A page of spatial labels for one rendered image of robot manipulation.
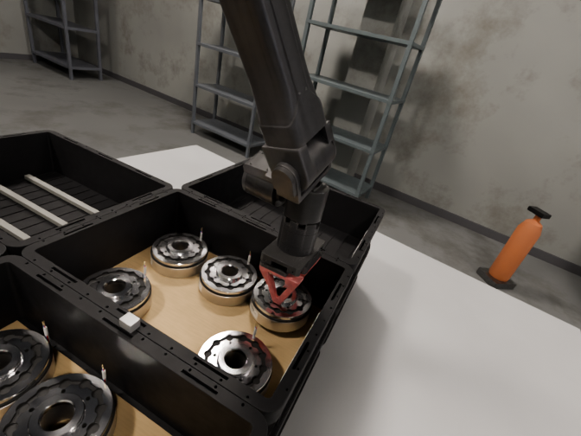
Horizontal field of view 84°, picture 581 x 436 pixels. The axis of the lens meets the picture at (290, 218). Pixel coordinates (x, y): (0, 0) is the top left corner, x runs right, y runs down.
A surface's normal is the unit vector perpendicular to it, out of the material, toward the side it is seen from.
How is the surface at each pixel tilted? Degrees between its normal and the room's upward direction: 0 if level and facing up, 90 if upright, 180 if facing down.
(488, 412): 0
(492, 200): 90
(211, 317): 0
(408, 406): 0
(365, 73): 90
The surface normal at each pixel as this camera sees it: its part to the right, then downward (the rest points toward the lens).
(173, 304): 0.21, -0.85
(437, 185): -0.54, 0.31
